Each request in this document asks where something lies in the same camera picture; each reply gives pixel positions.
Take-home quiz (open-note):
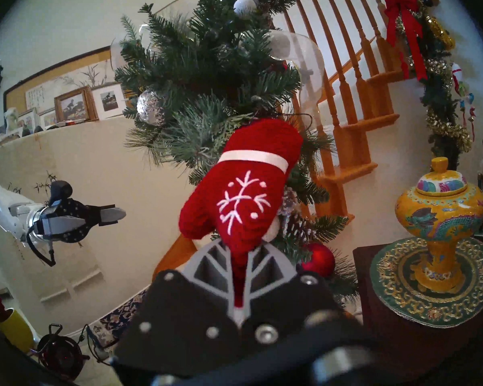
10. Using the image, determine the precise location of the gray right gripper right finger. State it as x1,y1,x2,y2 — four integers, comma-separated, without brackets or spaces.
241,242,298,321

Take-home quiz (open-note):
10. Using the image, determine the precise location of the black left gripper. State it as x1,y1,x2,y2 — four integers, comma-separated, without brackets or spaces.
31,196,127,245

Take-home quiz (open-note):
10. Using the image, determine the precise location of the gray right gripper left finger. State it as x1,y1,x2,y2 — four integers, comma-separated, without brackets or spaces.
182,240,238,323

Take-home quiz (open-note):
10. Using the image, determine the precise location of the red knitted mitten ornament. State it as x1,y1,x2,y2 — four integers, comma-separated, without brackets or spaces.
179,113,314,309

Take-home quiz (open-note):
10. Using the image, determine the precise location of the shiny red ball ornament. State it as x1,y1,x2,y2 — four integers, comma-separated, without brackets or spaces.
301,242,336,278

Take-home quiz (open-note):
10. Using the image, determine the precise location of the silver faceted ball ornament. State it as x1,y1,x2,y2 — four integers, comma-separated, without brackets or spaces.
137,90,165,126

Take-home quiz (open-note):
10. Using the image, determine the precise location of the plain white ball ornament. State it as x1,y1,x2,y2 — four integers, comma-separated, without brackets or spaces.
233,0,257,16

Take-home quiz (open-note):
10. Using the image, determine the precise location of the gold hanging ornament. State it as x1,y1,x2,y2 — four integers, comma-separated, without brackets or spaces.
425,15,455,50

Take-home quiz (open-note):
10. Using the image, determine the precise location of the frosted pine cone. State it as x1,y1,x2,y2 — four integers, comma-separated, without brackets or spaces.
286,214,318,245

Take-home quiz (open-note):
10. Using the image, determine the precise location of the dark patterned rug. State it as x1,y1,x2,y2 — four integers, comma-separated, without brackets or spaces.
87,285,153,349

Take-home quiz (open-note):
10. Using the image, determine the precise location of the framed horse picture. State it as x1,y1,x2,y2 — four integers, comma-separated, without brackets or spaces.
91,82,127,120

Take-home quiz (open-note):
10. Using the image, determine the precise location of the wooden framed picture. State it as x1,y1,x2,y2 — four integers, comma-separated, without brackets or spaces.
54,87,97,122

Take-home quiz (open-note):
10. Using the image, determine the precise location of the small framed picture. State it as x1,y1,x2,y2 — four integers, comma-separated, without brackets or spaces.
18,108,39,132
38,108,59,128

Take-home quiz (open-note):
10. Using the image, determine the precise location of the green gold decorative plate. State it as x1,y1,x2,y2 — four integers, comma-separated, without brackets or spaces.
369,236,483,329

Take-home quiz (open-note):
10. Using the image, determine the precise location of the white figurine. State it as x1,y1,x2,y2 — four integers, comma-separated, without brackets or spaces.
4,108,21,134

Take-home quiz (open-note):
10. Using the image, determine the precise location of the dark wooden cabinet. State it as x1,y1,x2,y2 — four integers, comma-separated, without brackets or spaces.
352,244,483,386

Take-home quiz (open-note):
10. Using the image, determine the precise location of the gold brown framed painting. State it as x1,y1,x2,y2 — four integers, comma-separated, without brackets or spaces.
3,47,113,114

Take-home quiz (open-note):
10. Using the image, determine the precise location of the yellow plant pot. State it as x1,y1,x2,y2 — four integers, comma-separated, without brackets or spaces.
0,309,35,353

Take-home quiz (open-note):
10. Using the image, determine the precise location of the yellow porcelain lidded jar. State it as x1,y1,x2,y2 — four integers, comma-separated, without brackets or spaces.
395,157,483,293

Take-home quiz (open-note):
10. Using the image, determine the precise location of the green pine garland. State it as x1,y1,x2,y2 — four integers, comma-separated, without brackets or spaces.
115,0,359,301

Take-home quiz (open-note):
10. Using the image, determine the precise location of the gold tinsel pine garland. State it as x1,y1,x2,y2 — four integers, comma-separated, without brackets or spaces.
386,0,473,168

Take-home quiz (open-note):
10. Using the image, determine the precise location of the red bow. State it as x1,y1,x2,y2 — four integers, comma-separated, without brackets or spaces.
380,0,427,81

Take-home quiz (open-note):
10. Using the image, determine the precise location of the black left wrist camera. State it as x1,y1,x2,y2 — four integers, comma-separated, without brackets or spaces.
48,180,74,207

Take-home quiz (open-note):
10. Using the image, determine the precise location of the thick black left gripper cable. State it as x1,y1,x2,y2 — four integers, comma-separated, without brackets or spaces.
26,228,57,267

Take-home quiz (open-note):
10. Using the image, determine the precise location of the black round cable reel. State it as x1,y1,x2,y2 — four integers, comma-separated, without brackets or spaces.
36,324,85,380

